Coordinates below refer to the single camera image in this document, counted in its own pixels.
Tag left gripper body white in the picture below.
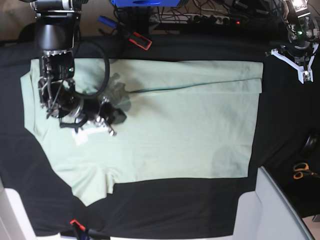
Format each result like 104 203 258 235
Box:
265 42 319 84

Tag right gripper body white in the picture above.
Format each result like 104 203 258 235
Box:
71 95 116 145

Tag light green T-shirt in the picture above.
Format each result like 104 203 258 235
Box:
20 59 264 206

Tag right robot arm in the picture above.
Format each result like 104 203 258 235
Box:
30 0 127 137

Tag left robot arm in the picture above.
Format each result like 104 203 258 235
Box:
265 0 320 84

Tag black table cloth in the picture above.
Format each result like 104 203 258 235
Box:
0 35 320 239

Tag black round tape roll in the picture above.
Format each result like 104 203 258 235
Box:
300 133 320 158

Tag red black clamp tool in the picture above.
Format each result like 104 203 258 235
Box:
125 31 153 51

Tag red clamp bottom edge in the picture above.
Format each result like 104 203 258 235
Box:
69 219 86 232

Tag white bin left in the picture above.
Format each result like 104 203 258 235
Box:
0 183 61 240

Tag blue base box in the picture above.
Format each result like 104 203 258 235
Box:
111 0 181 8

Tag grey white bin right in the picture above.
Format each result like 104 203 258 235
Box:
231 165 316 240

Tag orange handled scissors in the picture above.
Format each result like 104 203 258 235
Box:
293 162 320 180

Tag blue handled tool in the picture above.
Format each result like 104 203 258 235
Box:
98 16 118 29

